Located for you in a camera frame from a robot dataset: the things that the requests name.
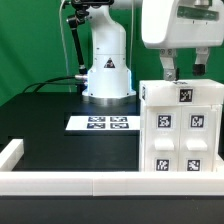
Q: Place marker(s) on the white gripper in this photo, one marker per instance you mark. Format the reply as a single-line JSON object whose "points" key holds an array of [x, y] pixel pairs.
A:
{"points": [[182, 24]]}

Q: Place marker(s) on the white cabinet top block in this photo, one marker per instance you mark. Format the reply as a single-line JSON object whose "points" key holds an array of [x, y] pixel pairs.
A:
{"points": [[182, 92]]}

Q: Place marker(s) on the white cabinet body box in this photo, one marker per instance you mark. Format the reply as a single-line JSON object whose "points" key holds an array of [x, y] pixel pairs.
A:
{"points": [[179, 138]]}

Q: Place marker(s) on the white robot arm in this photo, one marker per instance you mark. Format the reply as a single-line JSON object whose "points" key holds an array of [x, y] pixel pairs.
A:
{"points": [[109, 79]]}

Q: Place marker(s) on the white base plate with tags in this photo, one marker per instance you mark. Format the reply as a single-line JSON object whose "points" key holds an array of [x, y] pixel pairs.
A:
{"points": [[108, 123]]}

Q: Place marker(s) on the white u-shaped boundary frame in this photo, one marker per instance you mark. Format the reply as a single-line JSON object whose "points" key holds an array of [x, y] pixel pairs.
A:
{"points": [[101, 183]]}

